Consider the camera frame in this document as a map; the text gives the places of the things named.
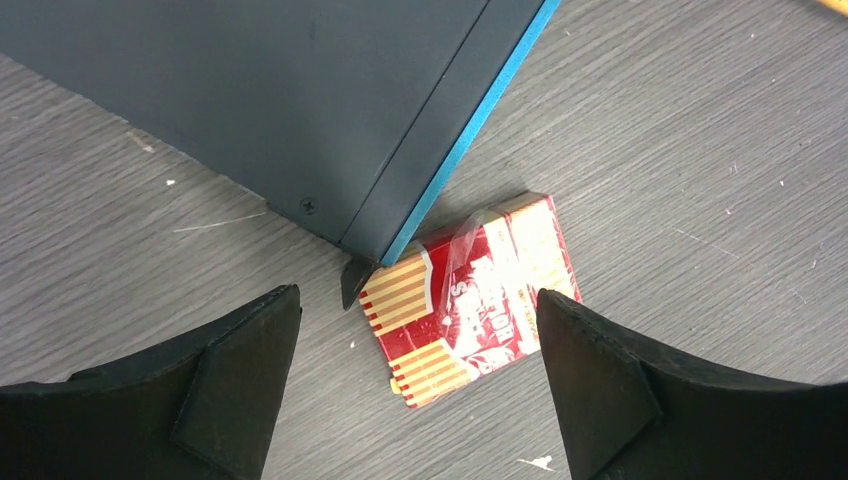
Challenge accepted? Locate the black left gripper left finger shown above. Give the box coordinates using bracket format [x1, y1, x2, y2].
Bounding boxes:
[1, 285, 302, 479]

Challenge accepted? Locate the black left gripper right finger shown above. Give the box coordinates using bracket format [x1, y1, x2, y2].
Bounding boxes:
[537, 290, 847, 479]

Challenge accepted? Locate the dark network switch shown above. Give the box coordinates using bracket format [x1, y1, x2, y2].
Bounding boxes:
[1, 0, 558, 307]

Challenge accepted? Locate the red and gold card box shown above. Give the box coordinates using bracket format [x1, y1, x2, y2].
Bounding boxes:
[358, 191, 582, 408]

